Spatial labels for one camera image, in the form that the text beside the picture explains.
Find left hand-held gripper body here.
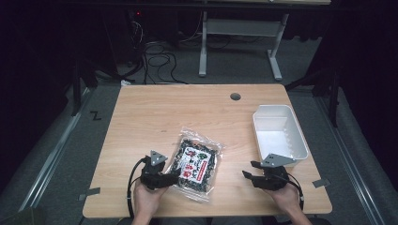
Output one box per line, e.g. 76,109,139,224
139,150,169,191

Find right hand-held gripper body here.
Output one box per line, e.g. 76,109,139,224
253,152,297,192

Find clear packet of dried seaweed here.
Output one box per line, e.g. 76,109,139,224
164,126,225,204

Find person's right hand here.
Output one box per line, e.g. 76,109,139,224
264,182,303,218

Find person's left hand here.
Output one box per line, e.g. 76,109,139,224
132,179,170,221

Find white plastic bin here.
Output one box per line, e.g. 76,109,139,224
252,104,310,169

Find grey tape strip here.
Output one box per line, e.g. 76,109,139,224
312,177,332,189
77,187,101,202

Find black metal stand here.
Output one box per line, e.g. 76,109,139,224
283,67,342,128
70,57,99,118

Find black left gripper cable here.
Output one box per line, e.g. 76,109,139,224
126,157,148,220

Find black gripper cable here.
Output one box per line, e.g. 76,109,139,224
275,172,306,211
126,157,148,220

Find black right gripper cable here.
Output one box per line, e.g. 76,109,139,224
275,172,306,211

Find aluminium floor rail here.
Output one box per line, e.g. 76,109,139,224
18,87,94,214
314,96,398,221

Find black floor cables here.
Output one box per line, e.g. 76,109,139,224
126,18,190,86

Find white metal desk frame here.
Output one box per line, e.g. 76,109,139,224
198,10,291,83

